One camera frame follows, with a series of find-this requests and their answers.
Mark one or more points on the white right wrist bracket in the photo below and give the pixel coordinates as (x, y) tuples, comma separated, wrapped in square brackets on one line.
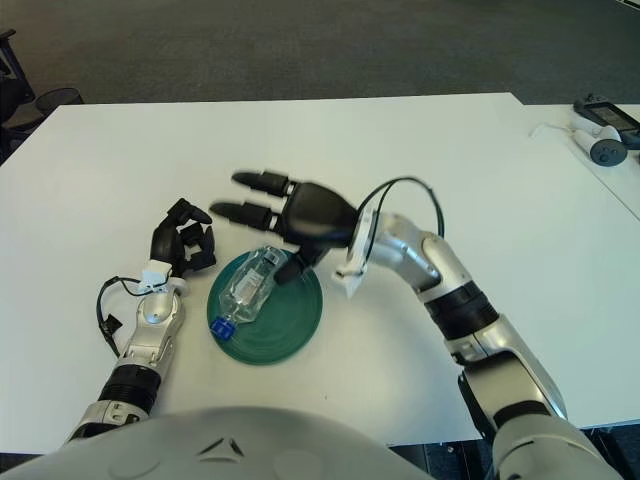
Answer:
[(357, 265)]

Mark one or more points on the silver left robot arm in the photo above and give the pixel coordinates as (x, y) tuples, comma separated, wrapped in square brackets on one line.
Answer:
[(145, 345)]

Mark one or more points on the black office chair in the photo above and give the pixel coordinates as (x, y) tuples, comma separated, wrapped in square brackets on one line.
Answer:
[(12, 90)]

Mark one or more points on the black handheld device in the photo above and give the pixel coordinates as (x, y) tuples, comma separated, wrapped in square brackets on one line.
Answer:
[(605, 114)]

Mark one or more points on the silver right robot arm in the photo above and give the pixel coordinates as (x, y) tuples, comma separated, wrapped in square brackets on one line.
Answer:
[(475, 310)]

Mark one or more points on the black mesh wastebasket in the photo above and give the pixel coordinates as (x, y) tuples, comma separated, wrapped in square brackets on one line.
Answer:
[(57, 97)]

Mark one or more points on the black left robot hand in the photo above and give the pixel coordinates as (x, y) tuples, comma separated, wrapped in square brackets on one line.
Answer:
[(167, 245)]

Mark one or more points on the grey robot torso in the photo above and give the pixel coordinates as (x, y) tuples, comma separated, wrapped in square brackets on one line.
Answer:
[(200, 450)]

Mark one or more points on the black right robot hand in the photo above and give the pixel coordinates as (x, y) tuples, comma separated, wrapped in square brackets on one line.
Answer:
[(315, 210)]

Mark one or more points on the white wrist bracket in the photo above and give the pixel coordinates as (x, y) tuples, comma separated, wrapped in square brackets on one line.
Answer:
[(357, 265), (157, 272)]

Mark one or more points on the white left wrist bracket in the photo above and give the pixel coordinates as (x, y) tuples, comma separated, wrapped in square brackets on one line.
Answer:
[(157, 272)]

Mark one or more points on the white grey handheld controller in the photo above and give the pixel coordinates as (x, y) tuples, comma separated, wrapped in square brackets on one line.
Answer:
[(607, 152)]

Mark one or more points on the clear plastic water bottle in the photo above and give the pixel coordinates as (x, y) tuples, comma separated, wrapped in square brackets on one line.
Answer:
[(247, 295)]

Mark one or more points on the green round plate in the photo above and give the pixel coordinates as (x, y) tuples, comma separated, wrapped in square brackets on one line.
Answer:
[(290, 325)]

